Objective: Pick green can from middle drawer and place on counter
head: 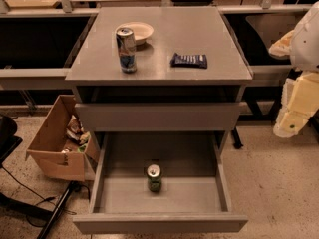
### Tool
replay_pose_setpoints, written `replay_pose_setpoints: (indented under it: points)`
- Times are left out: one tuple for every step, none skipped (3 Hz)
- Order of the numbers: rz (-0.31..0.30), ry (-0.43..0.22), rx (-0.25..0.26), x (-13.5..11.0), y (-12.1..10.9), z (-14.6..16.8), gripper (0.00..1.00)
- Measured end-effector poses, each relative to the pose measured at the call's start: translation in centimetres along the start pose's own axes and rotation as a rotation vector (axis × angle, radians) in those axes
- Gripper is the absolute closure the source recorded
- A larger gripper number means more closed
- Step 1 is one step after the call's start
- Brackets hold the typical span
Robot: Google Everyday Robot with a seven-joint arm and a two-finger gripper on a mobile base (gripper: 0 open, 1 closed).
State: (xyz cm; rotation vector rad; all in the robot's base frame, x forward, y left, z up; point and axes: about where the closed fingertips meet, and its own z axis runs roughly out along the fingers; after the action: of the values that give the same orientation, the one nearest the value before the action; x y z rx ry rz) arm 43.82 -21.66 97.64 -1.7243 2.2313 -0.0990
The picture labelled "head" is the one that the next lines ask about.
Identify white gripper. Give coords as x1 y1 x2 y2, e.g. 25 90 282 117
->
268 30 319 138

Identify green soda can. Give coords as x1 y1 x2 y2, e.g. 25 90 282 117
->
147 164 161 192

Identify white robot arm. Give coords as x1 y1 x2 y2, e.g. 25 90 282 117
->
268 2 319 138

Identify open grey middle drawer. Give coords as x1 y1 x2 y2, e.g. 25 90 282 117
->
73 132 248 234

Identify grey drawer cabinet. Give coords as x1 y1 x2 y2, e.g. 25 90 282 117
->
67 7 252 147

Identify tall blue silver can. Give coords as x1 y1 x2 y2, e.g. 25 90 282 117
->
116 27 137 74

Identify closed grey top drawer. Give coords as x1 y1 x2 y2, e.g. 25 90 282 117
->
75 103 239 132

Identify grey chair at right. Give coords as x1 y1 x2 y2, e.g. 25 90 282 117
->
246 13 301 60

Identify dark blue snack packet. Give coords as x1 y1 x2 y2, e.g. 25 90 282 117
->
170 53 207 69

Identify white shallow bowl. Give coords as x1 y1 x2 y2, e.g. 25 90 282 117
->
120 22 154 46

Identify snack wrappers in box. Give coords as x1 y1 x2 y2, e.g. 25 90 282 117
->
62 116 91 153

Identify open cardboard box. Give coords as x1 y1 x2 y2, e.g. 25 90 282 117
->
26 95 99 181

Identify black stand leg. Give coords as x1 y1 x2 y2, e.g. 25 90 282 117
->
37 181 79 239

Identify black chair at left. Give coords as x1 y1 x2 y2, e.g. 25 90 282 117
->
0 116 22 166

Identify black floor cable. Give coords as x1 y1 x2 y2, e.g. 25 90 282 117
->
0 165 92 228

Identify grey desk frame rail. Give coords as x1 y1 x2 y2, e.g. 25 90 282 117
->
0 9 99 90

